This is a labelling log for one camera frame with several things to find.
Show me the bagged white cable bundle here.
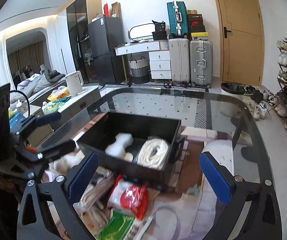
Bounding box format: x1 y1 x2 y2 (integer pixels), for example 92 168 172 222
73 166 116 228

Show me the coiled white rope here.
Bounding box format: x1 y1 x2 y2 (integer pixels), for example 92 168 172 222
135 137 171 170

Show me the white suitcase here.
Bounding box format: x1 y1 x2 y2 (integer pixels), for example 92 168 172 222
169 38 190 83

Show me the person's left hand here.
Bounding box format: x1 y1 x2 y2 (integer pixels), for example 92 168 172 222
0 177 15 192

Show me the black bag on desk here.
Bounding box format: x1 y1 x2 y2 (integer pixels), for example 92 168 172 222
152 21 167 41

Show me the green and white pouch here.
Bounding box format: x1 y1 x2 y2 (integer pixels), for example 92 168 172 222
99 210 153 240

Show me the white electric kettle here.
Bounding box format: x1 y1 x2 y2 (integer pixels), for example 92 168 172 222
65 70 84 96

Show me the black refrigerator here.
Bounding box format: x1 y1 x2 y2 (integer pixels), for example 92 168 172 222
88 16 125 85

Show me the white and blue plush toy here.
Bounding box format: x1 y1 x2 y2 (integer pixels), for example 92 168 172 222
47 150 85 180

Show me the woven laundry basket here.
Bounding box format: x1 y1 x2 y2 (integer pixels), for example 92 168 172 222
129 56 150 84

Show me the red and white snack bag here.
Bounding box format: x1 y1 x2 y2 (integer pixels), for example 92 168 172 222
107 175 148 220

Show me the white foam piece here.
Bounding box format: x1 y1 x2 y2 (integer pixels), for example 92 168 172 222
105 133 134 159

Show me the white drawer desk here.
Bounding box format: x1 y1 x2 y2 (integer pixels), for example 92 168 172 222
115 40 172 80

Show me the oval mirror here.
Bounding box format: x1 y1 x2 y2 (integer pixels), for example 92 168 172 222
128 22 155 42

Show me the grey side cabinet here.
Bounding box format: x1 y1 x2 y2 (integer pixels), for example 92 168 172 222
28 86 101 147

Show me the white trash bin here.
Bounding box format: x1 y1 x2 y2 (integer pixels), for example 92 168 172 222
220 82 245 117

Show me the silver suitcase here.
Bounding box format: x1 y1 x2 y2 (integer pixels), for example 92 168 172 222
190 40 213 88

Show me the stack of shoe boxes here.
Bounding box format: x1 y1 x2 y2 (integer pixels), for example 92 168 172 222
187 10 208 40

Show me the teal suitcase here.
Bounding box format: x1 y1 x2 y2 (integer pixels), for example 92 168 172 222
167 1 189 38

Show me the wooden door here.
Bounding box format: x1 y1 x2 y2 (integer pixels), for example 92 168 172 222
216 0 264 86

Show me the black storage box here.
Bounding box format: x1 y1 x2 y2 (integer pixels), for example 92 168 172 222
77 112 184 192

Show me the black glass cabinet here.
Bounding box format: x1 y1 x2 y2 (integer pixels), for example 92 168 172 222
66 0 102 83

